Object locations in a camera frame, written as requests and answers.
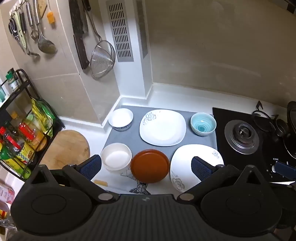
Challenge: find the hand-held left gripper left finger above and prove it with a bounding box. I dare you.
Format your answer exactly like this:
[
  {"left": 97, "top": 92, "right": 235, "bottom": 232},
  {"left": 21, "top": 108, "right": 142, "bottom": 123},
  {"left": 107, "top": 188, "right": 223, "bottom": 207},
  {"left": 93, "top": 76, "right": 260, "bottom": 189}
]
[{"left": 24, "top": 154, "right": 119, "bottom": 205}]

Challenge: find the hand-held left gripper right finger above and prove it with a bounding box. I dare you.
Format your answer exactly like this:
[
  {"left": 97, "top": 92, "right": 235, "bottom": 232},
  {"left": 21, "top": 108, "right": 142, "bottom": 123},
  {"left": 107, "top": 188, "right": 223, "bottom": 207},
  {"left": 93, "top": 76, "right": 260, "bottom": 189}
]
[{"left": 176, "top": 156, "right": 271, "bottom": 204}]

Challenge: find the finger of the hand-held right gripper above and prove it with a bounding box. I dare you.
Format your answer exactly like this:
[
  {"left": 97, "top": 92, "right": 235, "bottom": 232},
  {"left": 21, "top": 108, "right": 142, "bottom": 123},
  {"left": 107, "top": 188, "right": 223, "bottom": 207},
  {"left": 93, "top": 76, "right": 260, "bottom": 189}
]
[{"left": 272, "top": 161, "right": 296, "bottom": 180}]

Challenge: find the white square plate large print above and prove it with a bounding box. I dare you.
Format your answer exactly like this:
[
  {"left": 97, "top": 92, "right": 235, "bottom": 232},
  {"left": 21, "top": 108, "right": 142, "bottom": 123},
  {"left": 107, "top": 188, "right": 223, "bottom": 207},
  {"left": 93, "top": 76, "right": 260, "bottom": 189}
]
[{"left": 170, "top": 144, "right": 225, "bottom": 193}]

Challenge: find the plain white bowl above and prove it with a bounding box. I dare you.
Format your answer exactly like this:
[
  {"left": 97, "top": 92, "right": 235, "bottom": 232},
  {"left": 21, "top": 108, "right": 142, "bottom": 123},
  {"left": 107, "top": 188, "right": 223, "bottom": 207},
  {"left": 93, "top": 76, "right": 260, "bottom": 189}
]
[{"left": 100, "top": 143, "right": 132, "bottom": 172}]

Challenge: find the teal glazed bowl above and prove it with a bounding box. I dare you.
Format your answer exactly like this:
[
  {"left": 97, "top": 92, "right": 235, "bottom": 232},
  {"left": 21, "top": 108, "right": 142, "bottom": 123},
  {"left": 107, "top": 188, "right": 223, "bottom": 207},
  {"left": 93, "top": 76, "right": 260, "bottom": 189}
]
[{"left": 190, "top": 112, "right": 217, "bottom": 137}]

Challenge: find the brown round plate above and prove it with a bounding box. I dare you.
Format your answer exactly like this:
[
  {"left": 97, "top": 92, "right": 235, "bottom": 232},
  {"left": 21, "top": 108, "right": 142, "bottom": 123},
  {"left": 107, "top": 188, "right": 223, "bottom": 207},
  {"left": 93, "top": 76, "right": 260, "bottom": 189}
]
[{"left": 130, "top": 149, "right": 171, "bottom": 184}]

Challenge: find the white bowl with blue band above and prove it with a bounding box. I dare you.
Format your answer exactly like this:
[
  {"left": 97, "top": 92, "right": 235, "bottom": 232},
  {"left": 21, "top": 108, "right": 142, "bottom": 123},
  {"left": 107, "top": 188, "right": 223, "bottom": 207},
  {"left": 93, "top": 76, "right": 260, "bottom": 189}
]
[{"left": 108, "top": 108, "right": 134, "bottom": 132}]

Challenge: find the white square plate small print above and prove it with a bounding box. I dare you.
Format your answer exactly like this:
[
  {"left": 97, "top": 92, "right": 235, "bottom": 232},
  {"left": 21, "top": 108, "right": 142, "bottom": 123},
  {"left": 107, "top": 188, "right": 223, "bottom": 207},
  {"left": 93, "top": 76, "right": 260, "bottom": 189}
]
[{"left": 139, "top": 109, "right": 187, "bottom": 147}]

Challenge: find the black glass gas stove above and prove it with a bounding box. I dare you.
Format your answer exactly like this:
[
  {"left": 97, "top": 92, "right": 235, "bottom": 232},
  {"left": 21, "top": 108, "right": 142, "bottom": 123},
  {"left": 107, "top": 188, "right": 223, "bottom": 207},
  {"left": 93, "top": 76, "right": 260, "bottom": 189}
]
[{"left": 212, "top": 107, "right": 296, "bottom": 186}]

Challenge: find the round wooden cutting board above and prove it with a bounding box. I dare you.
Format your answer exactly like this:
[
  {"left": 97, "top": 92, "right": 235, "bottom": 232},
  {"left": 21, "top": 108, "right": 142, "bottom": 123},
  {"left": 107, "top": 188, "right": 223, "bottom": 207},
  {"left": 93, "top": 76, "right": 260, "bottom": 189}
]
[{"left": 39, "top": 130, "right": 90, "bottom": 171}]

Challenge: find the black wok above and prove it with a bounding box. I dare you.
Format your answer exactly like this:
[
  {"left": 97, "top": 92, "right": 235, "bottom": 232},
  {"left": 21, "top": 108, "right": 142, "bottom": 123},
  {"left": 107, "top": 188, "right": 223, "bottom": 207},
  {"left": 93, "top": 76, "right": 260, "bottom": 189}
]
[{"left": 285, "top": 101, "right": 296, "bottom": 159}]

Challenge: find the grey dish mat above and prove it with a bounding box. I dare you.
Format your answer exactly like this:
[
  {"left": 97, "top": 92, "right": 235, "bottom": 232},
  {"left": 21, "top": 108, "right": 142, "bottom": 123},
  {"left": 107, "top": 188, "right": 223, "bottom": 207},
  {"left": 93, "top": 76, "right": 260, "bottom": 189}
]
[{"left": 92, "top": 105, "right": 218, "bottom": 195}]

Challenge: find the steel stove burner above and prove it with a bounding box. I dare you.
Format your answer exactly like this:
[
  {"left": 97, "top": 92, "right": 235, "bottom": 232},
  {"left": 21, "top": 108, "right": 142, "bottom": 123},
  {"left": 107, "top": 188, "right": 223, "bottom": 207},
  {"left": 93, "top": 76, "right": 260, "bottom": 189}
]
[{"left": 224, "top": 119, "right": 264, "bottom": 155}]

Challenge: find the black cast iron pan support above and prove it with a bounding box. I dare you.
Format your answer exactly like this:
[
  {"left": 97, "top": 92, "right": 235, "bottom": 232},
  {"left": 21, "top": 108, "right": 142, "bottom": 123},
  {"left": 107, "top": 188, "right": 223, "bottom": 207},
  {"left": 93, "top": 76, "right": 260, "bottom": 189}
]
[{"left": 252, "top": 101, "right": 289, "bottom": 139}]

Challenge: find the red label sauce bottle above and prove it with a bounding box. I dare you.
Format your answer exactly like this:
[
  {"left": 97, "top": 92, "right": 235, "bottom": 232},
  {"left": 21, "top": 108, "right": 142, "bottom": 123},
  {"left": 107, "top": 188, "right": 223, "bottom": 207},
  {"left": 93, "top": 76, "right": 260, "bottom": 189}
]
[{"left": 18, "top": 113, "right": 48, "bottom": 151}]

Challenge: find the yellow green seasoning packet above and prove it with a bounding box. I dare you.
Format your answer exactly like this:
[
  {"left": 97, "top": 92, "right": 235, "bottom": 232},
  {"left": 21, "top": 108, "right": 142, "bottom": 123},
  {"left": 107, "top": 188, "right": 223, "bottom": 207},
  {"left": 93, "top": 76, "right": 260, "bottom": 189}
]
[{"left": 31, "top": 98, "right": 57, "bottom": 137}]

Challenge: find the green yellow oil bottle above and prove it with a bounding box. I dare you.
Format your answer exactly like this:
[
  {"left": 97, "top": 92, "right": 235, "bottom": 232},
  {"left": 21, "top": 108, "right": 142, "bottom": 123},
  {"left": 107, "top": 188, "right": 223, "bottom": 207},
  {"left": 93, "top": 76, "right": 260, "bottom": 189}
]
[{"left": 0, "top": 141, "right": 31, "bottom": 179}]

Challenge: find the red cap sauce bottle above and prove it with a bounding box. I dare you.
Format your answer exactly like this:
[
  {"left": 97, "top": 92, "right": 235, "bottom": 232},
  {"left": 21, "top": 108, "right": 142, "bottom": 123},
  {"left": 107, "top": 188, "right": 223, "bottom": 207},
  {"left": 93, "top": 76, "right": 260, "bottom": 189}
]
[{"left": 0, "top": 126, "right": 21, "bottom": 153}]

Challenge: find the pink food packet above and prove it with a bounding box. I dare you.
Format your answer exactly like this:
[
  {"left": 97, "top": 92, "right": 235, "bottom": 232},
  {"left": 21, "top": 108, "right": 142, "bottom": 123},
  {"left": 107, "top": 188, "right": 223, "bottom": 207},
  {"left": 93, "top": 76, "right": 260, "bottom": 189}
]
[{"left": 0, "top": 182, "right": 15, "bottom": 204}]

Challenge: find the steel mesh strainer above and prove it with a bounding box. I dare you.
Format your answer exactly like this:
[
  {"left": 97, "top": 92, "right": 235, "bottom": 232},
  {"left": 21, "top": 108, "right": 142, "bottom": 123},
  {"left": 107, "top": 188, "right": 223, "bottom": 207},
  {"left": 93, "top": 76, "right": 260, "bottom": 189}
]
[{"left": 85, "top": 11, "right": 116, "bottom": 79}]

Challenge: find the green cap spice bottle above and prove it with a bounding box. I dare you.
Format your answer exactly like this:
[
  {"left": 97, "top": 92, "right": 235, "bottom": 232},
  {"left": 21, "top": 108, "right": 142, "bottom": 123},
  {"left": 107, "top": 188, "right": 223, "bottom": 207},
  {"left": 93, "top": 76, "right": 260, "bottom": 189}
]
[{"left": 6, "top": 68, "right": 20, "bottom": 92}]

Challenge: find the steel ladle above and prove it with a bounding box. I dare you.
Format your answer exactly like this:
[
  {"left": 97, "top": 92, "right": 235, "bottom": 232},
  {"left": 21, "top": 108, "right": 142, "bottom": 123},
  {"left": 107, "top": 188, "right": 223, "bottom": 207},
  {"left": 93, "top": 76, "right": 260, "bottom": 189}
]
[{"left": 32, "top": 0, "right": 58, "bottom": 55}]

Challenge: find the wide white vent grille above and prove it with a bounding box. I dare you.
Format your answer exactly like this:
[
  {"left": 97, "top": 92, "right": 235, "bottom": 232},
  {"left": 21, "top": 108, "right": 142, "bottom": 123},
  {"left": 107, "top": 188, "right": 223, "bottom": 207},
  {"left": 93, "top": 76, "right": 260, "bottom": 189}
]
[{"left": 106, "top": 0, "right": 134, "bottom": 62}]

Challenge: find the narrow white vent grille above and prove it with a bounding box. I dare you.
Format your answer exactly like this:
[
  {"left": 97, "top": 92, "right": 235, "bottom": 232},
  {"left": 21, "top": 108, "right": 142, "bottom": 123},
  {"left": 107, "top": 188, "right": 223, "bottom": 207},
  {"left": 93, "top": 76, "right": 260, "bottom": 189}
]
[{"left": 136, "top": 0, "right": 148, "bottom": 59}]

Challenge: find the green peeler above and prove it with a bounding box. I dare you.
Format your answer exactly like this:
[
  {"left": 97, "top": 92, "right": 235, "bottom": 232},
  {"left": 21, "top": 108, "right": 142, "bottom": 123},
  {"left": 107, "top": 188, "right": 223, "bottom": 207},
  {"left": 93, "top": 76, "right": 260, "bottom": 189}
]
[{"left": 14, "top": 10, "right": 28, "bottom": 48}]

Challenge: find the orange silicone brush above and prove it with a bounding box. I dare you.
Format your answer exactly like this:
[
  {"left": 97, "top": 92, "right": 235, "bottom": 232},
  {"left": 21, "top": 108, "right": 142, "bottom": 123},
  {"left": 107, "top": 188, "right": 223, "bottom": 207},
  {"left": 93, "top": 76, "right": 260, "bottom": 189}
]
[{"left": 46, "top": 0, "right": 56, "bottom": 25}]

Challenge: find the wooden spatula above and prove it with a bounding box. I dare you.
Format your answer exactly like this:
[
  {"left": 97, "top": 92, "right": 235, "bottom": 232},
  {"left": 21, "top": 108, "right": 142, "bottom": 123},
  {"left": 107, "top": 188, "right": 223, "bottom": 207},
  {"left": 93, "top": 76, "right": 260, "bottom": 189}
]
[{"left": 37, "top": 0, "right": 48, "bottom": 19}]

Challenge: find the black wire spice rack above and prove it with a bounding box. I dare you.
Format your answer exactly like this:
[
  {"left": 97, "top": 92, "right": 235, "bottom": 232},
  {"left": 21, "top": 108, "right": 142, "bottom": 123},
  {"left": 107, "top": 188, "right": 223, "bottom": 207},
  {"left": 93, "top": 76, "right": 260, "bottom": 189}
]
[{"left": 0, "top": 69, "right": 66, "bottom": 182}]

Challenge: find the black handled cleaver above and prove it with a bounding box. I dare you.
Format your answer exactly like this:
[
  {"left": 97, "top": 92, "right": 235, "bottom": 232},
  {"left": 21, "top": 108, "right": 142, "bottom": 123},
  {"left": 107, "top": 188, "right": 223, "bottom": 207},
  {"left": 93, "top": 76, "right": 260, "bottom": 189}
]
[{"left": 69, "top": 0, "right": 90, "bottom": 70}]

